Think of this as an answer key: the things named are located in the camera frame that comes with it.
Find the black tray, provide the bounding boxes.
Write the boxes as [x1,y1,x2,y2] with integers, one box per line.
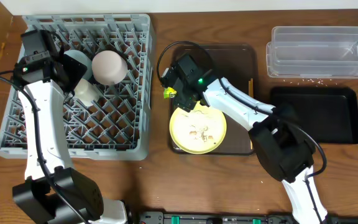
[270,86,358,144]

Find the yellow plate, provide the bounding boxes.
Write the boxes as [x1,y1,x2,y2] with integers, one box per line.
[169,103,227,154]

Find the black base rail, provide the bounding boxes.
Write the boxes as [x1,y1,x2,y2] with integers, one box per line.
[137,211,358,224]

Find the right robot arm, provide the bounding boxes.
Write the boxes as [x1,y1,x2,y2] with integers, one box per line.
[157,54,328,223]

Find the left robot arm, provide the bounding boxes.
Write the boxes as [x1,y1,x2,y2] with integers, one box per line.
[12,30,132,224]

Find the pink bowl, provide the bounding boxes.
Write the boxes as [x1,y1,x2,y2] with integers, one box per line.
[92,50,128,85]

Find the green orange snack wrapper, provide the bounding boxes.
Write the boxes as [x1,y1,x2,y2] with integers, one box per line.
[163,87,177,99]

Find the brown serving tray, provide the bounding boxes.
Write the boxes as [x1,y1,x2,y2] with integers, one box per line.
[164,45,257,156]

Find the light blue bowl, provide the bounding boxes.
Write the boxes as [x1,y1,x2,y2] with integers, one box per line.
[64,50,93,80]

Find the clear plastic container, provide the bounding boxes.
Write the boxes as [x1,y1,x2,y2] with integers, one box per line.
[266,26,358,79]

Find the white cup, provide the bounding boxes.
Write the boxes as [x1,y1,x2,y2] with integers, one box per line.
[74,78,101,107]

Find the grey dishwasher rack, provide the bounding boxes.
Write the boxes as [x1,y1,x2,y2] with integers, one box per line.
[0,13,157,161]

